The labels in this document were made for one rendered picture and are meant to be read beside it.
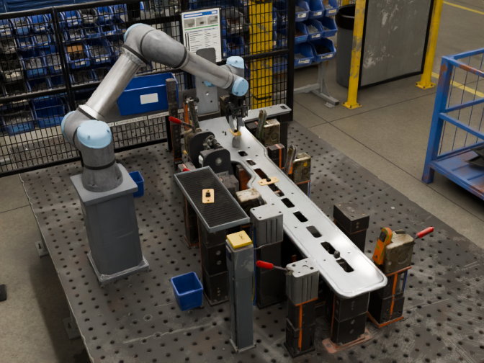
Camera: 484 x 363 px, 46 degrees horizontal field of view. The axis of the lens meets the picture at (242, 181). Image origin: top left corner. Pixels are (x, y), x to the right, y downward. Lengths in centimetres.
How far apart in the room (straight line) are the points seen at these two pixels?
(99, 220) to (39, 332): 121
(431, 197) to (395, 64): 186
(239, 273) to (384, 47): 397
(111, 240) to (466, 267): 142
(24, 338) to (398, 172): 281
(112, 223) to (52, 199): 78
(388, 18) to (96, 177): 380
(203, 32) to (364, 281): 172
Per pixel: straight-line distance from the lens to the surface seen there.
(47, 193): 300
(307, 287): 181
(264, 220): 191
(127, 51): 221
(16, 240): 397
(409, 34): 567
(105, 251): 227
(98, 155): 210
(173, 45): 215
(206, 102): 289
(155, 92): 288
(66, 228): 271
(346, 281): 184
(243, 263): 176
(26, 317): 338
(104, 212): 217
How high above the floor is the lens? 222
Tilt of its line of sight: 32 degrees down
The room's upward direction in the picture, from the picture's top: 2 degrees counter-clockwise
